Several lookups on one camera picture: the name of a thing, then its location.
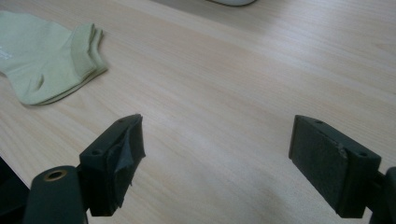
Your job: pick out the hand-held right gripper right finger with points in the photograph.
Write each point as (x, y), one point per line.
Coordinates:
(323, 168)

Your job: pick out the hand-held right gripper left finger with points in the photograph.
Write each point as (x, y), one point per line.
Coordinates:
(102, 174)

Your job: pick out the light green sock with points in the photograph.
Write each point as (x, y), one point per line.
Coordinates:
(40, 62)

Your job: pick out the white compartment box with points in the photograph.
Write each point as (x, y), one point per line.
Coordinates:
(232, 2)

